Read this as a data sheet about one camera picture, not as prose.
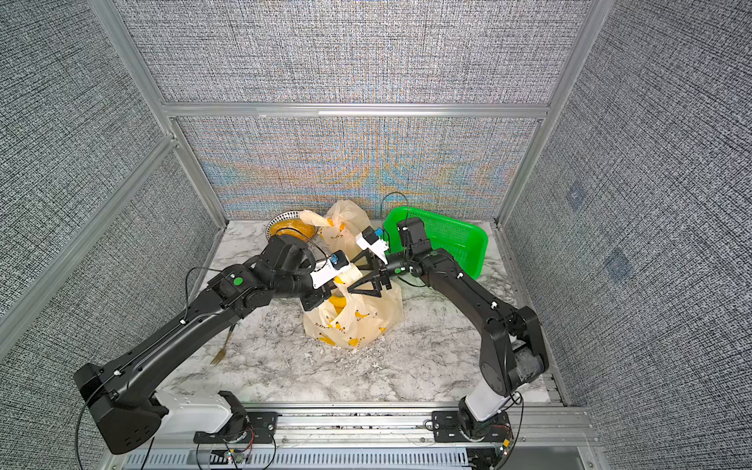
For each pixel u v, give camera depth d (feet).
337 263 1.93
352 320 2.31
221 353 2.75
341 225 2.97
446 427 2.39
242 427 2.22
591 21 2.32
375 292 2.16
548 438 2.45
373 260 2.23
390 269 2.21
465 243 3.68
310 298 2.01
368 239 2.12
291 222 3.60
